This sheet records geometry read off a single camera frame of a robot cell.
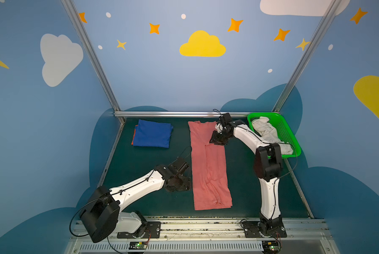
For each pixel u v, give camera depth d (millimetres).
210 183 892
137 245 707
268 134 1074
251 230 742
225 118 820
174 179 584
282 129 1098
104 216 403
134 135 1104
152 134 1083
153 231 743
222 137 865
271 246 715
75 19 719
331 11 706
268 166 571
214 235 733
